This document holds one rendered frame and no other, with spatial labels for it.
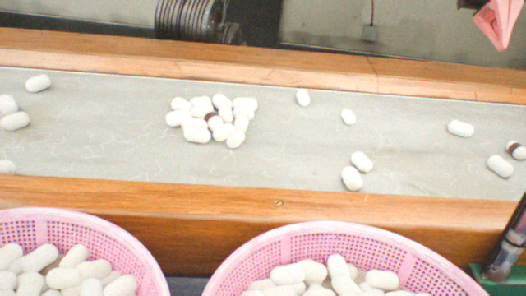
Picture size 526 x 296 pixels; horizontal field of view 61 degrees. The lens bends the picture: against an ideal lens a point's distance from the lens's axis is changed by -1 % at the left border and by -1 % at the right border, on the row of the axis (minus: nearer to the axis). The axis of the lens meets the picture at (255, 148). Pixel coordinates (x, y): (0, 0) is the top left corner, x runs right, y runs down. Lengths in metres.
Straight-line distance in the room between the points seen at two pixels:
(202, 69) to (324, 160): 0.28
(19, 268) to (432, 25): 2.66
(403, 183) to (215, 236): 0.26
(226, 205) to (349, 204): 0.13
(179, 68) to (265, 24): 1.95
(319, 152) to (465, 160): 0.21
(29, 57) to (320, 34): 2.15
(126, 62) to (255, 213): 0.41
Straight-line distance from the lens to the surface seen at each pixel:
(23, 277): 0.46
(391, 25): 2.83
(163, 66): 0.78
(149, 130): 0.63
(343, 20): 2.77
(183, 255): 0.49
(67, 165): 0.57
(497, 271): 0.55
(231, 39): 1.28
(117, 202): 0.47
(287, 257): 0.46
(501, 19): 0.81
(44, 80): 0.74
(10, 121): 0.65
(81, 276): 0.44
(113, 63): 0.79
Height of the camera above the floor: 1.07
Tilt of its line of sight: 34 degrees down
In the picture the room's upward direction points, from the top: 7 degrees clockwise
